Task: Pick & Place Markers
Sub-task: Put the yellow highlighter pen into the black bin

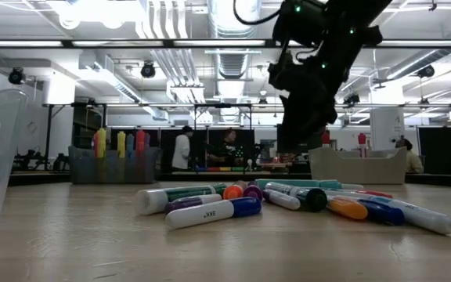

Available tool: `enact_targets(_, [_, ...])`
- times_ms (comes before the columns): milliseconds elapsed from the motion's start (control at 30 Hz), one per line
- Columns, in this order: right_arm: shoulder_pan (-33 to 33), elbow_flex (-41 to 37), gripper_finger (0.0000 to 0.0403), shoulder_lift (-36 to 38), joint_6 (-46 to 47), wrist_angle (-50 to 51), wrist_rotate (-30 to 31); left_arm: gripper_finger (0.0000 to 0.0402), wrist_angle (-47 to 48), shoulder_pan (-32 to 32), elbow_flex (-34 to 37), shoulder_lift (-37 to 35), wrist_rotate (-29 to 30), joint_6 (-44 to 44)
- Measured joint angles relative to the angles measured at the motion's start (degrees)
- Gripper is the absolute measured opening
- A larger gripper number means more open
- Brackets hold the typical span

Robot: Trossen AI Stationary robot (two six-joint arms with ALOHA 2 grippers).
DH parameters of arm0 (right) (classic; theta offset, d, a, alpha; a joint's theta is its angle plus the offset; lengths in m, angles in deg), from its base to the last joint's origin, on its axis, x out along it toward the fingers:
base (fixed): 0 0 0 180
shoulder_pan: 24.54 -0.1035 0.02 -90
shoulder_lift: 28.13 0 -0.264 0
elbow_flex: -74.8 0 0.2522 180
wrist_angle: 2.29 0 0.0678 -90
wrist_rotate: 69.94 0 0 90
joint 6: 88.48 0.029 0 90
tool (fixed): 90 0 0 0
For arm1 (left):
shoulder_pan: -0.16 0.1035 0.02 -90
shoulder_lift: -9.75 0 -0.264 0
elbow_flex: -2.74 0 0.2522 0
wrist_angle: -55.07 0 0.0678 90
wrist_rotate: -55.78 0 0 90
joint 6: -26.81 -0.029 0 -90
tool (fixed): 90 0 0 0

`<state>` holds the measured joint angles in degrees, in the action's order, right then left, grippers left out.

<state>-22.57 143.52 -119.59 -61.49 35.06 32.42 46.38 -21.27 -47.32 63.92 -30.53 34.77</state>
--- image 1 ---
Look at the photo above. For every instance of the black metal table frame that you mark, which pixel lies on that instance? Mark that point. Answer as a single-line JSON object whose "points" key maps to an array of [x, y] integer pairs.
{"points": [[178, 177]]}

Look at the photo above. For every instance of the dark green-capped marker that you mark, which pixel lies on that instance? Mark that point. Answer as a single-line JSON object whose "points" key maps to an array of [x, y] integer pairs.
{"points": [[311, 197]]}

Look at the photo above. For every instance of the thin white red-capped marker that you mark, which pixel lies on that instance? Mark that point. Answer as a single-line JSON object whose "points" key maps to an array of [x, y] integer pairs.
{"points": [[378, 193]]}

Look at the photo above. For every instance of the dark grey plastic bin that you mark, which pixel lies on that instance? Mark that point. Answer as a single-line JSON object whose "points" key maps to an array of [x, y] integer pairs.
{"points": [[112, 172]]}

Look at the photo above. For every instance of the white purple-capped marker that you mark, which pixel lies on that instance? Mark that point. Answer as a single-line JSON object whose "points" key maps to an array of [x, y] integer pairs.
{"points": [[186, 203]]}

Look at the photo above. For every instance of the yellow highlighter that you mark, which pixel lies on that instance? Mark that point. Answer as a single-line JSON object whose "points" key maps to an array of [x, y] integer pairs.
{"points": [[101, 143], [121, 143]]}

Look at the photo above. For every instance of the black hanging spotlight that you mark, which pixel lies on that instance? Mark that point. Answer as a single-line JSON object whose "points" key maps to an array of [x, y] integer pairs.
{"points": [[426, 71], [148, 70], [352, 100], [16, 76]]}

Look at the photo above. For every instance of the slim teal marker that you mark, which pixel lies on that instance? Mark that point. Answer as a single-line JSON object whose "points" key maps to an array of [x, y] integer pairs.
{"points": [[296, 183]]}

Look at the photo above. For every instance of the black monitor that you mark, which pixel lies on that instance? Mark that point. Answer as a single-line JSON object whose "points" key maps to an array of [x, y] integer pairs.
{"points": [[278, 145]]}

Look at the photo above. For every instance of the white blue-capped marker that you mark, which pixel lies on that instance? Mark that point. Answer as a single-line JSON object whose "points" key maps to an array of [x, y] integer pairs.
{"points": [[202, 214]]}

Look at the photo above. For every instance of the purple highlighter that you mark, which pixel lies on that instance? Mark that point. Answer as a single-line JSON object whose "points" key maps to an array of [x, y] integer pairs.
{"points": [[147, 141]]}

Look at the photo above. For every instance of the slim red marker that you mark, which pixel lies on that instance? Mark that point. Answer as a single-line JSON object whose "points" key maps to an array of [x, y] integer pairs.
{"points": [[141, 142]]}

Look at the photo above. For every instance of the person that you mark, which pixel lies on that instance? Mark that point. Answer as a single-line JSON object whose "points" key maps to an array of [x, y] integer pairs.
{"points": [[227, 150], [181, 150], [412, 158]]}

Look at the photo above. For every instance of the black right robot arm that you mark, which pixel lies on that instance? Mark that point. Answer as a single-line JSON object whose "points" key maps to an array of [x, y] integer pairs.
{"points": [[339, 23]]}

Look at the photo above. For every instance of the purple marker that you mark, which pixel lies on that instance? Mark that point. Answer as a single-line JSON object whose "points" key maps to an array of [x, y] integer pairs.
{"points": [[253, 192]]}

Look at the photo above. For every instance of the silver ventilation duct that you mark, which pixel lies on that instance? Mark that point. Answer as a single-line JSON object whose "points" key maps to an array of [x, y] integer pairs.
{"points": [[231, 66]]}

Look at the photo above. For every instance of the white green-capped marker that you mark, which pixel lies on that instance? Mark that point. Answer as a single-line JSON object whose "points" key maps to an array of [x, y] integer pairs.
{"points": [[159, 199]]}

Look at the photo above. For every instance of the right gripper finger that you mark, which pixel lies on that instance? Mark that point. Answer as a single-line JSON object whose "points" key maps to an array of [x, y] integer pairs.
{"points": [[304, 135]]}

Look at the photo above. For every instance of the light blue highlighter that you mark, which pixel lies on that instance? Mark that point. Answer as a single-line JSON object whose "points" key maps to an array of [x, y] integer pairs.
{"points": [[130, 144]]}

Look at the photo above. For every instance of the thin white light-blue marker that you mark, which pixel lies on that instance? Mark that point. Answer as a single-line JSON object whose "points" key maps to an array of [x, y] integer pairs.
{"points": [[425, 219]]}

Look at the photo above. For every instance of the dark red dry-erase marker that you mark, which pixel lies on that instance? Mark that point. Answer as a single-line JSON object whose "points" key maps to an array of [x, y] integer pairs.
{"points": [[327, 139]]}

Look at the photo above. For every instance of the row of coloured blocks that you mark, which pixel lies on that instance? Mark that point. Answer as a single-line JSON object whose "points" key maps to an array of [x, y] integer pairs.
{"points": [[221, 168]]}

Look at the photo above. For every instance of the light grey plastic bin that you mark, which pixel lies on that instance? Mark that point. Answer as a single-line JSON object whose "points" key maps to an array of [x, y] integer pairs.
{"points": [[358, 168]]}

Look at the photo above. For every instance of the black overhead beam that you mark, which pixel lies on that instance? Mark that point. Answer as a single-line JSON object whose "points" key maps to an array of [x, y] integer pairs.
{"points": [[425, 43]]}

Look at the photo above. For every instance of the small white desk object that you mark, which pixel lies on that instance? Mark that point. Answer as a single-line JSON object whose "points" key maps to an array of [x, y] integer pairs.
{"points": [[249, 162]]}

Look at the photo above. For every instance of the thin dark blue marker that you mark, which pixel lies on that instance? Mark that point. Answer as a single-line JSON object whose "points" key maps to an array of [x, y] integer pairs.
{"points": [[384, 214]]}

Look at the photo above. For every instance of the bright red dry-erase marker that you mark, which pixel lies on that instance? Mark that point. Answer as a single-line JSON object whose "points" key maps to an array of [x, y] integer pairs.
{"points": [[362, 139]]}

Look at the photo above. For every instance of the thin orange marker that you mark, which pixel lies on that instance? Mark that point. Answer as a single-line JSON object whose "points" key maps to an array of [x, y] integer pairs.
{"points": [[348, 208]]}

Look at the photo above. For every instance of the black background frame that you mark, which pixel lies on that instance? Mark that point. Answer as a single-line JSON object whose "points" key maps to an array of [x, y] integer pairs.
{"points": [[225, 105]]}

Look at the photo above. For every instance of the white pillar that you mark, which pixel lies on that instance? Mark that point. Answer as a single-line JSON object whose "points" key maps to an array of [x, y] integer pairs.
{"points": [[388, 129]]}

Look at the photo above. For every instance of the orange-pink marker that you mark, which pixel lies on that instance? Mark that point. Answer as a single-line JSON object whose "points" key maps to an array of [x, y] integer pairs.
{"points": [[233, 192]]}

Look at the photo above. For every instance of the black partition curtain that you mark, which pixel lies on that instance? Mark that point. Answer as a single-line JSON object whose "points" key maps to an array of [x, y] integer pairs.
{"points": [[159, 149], [439, 150]]}

